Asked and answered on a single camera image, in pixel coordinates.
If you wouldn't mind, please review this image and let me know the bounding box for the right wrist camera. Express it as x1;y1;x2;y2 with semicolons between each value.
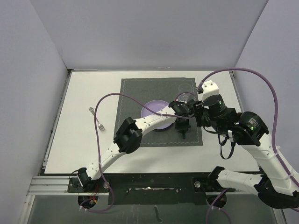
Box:
197;80;219;101

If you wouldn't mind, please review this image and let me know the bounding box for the purple cable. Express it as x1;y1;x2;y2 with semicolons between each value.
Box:
80;93;194;213
197;67;299;224

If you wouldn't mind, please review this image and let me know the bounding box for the silver fork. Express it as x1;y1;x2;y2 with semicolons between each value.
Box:
89;107;105;132

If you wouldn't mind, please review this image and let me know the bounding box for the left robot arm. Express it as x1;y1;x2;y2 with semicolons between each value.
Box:
77;99;195;192

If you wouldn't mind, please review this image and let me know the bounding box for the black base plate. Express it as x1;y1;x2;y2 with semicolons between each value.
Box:
67;172;224;205

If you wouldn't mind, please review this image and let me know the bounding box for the aluminium frame rail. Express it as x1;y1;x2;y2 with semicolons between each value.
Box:
27;175;276;196

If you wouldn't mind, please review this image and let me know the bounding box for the clear drinking glass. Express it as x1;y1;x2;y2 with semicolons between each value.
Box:
177;83;194;103

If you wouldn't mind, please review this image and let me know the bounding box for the grey cloth napkin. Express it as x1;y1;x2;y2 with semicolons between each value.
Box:
114;77;203;147

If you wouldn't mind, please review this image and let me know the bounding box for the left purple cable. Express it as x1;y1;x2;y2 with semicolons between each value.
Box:
80;93;194;213

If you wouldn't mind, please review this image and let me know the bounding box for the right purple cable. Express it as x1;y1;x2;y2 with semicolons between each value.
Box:
197;67;299;224

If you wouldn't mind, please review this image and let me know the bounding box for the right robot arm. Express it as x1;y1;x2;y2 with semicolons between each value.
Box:
192;94;299;209

